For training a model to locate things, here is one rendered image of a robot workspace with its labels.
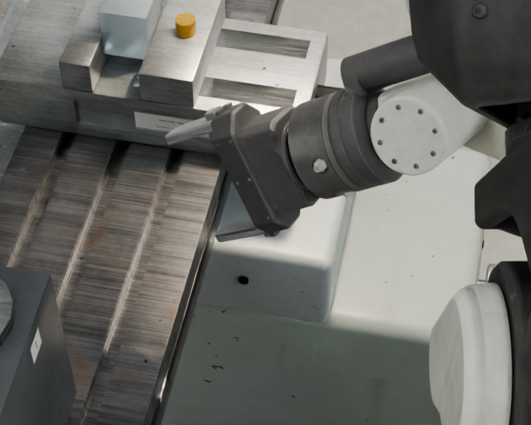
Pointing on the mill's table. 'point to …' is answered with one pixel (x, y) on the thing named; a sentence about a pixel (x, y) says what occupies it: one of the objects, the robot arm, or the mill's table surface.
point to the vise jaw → (180, 53)
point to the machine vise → (56, 111)
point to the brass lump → (185, 25)
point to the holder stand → (24, 350)
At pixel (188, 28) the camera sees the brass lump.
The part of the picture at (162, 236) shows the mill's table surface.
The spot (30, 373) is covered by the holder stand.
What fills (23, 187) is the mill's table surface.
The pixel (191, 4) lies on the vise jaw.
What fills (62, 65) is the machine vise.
